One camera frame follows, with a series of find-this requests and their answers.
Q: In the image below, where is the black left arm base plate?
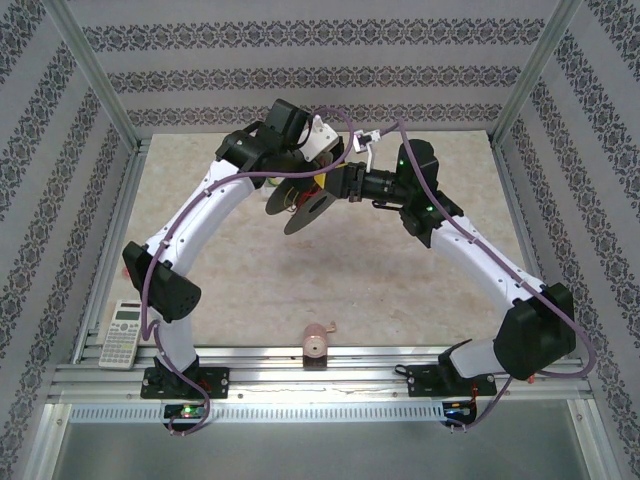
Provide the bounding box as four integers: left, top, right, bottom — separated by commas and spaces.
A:
139, 366, 231, 400

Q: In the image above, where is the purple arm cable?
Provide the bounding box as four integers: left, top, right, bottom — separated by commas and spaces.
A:
141, 107, 356, 439
377, 118, 596, 435

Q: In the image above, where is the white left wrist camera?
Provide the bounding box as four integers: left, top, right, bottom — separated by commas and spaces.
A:
299, 114, 341, 164

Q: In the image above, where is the slotted metal cable duct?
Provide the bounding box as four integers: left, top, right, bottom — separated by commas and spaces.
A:
69, 402, 446, 424

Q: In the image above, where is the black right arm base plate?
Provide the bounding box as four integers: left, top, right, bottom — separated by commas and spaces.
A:
407, 367, 497, 399

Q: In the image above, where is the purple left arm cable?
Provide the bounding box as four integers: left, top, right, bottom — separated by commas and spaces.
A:
141, 107, 356, 439

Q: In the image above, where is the pink pencil sharpener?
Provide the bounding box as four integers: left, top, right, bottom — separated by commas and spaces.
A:
301, 321, 337, 372

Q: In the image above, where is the white calculator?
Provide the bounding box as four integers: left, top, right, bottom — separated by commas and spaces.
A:
98, 298, 141, 371

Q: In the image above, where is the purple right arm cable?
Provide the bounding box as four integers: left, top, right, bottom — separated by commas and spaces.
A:
377, 118, 596, 435

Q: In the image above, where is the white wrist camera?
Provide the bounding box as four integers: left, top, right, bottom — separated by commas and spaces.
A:
351, 128, 384, 171
299, 114, 341, 164

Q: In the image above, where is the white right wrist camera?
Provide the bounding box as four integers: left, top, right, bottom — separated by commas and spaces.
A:
351, 128, 384, 171

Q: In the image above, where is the aluminium enclosure frame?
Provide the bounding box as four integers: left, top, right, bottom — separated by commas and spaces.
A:
22, 0, 619, 480

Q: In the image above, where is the dark grey cable spool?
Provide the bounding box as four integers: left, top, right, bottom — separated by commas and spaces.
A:
264, 172, 340, 236

